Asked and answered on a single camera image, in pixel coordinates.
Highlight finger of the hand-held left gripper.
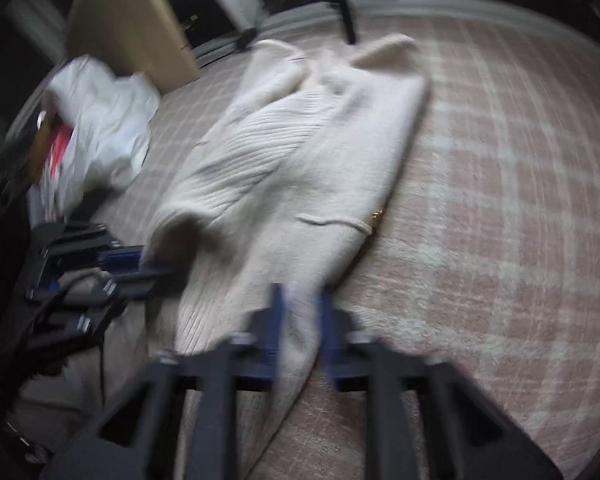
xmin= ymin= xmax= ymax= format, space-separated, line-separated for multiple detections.
xmin=97 ymin=244 xmax=148 ymax=275
xmin=107 ymin=266 xmax=181 ymax=297

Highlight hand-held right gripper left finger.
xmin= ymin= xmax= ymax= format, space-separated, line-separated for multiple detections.
xmin=40 ymin=284 xmax=286 ymax=480

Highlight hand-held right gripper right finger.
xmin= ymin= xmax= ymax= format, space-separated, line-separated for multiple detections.
xmin=317 ymin=290 xmax=566 ymax=480

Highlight cream knit sweater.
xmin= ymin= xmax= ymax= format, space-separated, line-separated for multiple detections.
xmin=142 ymin=32 xmax=431 ymax=480

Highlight pink garment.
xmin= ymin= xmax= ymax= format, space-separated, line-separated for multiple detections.
xmin=42 ymin=125 xmax=76 ymax=186

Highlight pink plaid rug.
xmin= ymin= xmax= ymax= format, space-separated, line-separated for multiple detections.
xmin=10 ymin=0 xmax=600 ymax=480

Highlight light wooden board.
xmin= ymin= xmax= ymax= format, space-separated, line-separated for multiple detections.
xmin=65 ymin=0 xmax=203 ymax=96

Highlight black tripod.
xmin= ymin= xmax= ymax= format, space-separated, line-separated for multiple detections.
xmin=235 ymin=0 xmax=401 ymax=53

